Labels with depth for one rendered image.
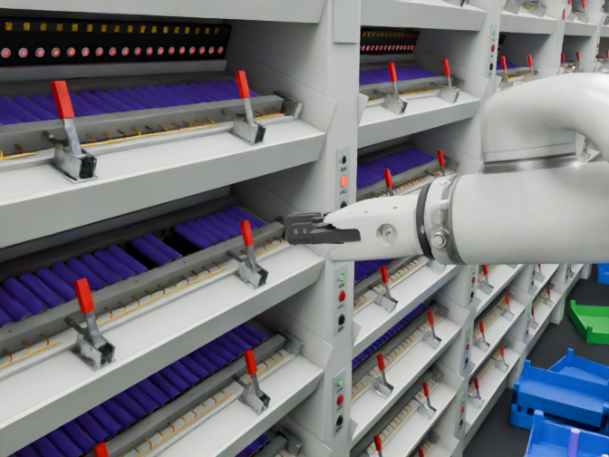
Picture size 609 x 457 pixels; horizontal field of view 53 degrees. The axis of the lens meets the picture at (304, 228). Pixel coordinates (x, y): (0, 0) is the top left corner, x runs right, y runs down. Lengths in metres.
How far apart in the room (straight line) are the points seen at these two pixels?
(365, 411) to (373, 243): 0.77
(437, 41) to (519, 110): 1.10
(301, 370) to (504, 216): 0.59
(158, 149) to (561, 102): 0.44
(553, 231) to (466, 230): 0.07
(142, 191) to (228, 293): 0.23
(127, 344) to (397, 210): 0.34
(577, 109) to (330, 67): 0.52
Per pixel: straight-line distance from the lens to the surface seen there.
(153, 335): 0.74
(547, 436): 1.59
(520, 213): 0.54
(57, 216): 0.62
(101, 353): 0.68
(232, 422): 0.93
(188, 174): 0.72
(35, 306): 0.73
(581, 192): 0.53
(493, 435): 2.30
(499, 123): 0.54
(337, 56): 0.95
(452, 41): 1.60
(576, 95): 0.49
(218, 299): 0.82
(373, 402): 1.35
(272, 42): 0.99
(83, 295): 0.68
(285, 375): 1.03
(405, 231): 0.57
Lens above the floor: 1.28
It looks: 17 degrees down
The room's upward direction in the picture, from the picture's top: straight up
